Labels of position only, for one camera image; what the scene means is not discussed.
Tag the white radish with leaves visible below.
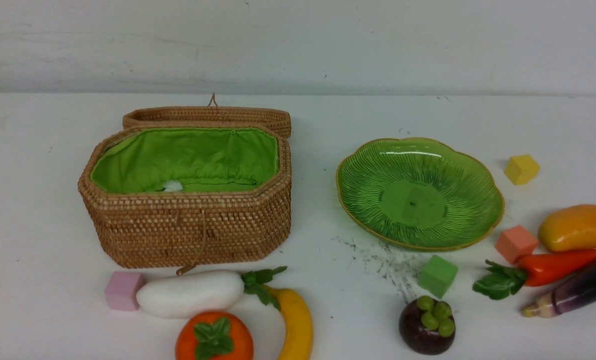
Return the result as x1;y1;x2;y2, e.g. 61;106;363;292
136;266;287;319

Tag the yellow banana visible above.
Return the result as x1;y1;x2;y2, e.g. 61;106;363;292
264;285;314;360

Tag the orange persimmon green calyx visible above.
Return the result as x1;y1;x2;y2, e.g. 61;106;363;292
175;311;254;360

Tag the dark purple mangosteen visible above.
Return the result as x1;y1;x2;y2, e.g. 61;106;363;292
398;295;456;356

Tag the orange carrot with leaves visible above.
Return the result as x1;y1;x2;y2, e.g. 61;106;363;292
472;248;596;301

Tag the yellow orange mango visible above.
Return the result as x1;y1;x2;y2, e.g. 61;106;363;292
538;203;596;253

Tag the purple eggplant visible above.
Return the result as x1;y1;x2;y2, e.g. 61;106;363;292
521;261;596;318

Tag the woven wicker basket green lining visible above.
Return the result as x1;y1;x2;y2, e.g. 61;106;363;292
78;100;292;273

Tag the green ribbed glass plate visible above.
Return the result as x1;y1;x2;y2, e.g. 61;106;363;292
336;137;506;252

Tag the green foam cube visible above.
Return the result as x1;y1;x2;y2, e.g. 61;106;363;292
417;255;459;299

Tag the pink foam cube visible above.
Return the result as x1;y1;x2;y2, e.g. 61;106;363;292
104;271;145;312

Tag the yellow foam cube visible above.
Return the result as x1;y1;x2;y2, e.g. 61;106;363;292
504;153;540;186

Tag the orange foam cube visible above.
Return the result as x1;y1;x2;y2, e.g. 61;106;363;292
495;225;539;265

